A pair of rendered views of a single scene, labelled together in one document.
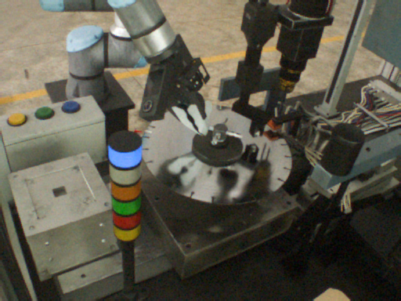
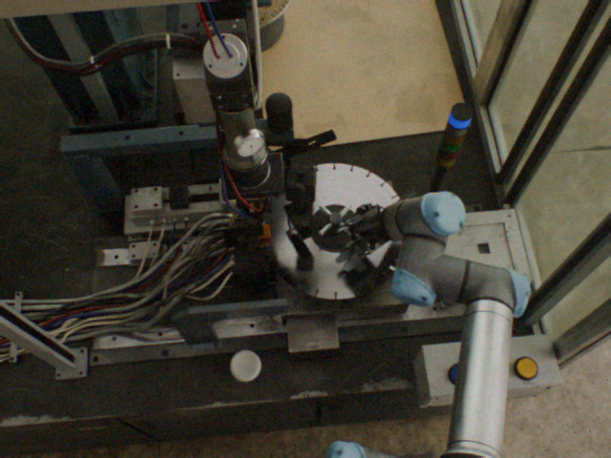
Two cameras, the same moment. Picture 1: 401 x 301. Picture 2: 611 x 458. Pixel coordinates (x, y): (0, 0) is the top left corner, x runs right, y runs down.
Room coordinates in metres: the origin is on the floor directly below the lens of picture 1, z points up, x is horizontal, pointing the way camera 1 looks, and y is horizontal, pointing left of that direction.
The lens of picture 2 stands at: (1.21, 0.23, 2.28)
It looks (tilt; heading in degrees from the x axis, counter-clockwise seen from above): 66 degrees down; 212
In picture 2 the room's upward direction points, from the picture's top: 2 degrees counter-clockwise
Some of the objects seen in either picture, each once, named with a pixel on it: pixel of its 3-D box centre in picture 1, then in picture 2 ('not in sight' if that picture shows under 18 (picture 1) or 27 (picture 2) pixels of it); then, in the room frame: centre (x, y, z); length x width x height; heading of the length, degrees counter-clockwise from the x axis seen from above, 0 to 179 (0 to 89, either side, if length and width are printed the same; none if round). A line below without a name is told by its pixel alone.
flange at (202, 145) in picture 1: (218, 142); (335, 225); (0.67, -0.04, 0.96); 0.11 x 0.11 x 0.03
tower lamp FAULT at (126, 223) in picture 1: (126, 212); (449, 148); (0.40, 0.10, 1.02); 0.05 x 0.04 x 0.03; 36
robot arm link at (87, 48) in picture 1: (87, 48); not in sight; (1.12, 0.40, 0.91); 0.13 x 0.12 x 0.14; 105
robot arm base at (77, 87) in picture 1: (87, 80); not in sight; (1.11, 0.40, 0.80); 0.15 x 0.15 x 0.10
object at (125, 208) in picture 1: (126, 197); (452, 140); (0.40, 0.10, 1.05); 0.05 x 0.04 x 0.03; 36
